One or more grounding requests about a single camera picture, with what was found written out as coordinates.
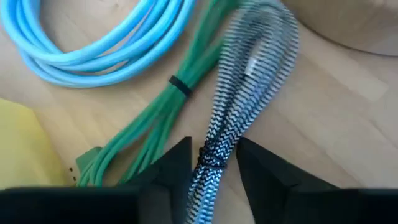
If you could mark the yellow plastic tray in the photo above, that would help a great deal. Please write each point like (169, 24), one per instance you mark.
(25, 146)

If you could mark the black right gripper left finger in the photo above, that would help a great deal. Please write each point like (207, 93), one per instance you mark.
(161, 193)

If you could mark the white shade wooden base lamp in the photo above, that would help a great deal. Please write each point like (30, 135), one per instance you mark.
(342, 25)

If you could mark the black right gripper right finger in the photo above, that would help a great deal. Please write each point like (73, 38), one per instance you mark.
(273, 199)

